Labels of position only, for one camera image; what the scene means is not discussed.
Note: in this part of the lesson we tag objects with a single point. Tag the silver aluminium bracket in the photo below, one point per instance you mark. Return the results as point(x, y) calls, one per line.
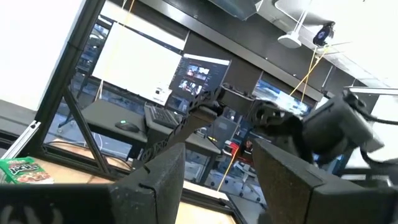
point(21, 140)

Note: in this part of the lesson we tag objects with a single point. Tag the grey desk with keyboard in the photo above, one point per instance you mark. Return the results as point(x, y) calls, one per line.
point(205, 144)

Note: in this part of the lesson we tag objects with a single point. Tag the monitor with white screen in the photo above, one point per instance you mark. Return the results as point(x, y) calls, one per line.
point(136, 62)

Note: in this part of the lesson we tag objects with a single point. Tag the black keyboard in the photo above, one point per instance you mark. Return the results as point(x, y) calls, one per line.
point(161, 116)

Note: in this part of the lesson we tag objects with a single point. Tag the black computer mouse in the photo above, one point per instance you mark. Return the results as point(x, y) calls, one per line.
point(127, 126)

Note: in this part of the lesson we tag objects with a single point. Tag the black aluminium table frame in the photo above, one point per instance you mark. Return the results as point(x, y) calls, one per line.
point(71, 53)

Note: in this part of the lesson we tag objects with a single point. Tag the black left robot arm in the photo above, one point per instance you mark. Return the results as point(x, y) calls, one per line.
point(335, 127)

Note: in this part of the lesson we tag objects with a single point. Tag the black wall camera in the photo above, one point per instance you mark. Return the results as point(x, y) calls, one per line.
point(323, 33)

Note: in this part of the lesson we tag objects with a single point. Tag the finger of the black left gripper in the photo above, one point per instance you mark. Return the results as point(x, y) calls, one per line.
point(174, 124)
point(202, 114)

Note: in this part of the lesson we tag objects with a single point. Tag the white ceiling device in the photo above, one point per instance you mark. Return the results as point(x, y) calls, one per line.
point(289, 40)

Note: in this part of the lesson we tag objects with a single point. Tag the grey ceiling duct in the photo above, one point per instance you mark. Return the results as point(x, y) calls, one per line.
point(239, 7)

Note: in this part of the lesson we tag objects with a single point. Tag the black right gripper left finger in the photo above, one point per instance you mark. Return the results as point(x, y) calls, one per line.
point(155, 186)

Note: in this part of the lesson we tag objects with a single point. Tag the monitor with dark screen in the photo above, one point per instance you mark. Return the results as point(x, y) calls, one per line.
point(199, 76)

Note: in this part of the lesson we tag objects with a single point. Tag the green Apple Jacks cereal box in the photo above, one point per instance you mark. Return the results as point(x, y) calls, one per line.
point(25, 171)

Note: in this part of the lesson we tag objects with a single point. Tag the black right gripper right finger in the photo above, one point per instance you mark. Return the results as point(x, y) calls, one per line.
point(286, 186)

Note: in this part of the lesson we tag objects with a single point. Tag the grey desk with mouse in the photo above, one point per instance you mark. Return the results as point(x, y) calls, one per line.
point(102, 115)

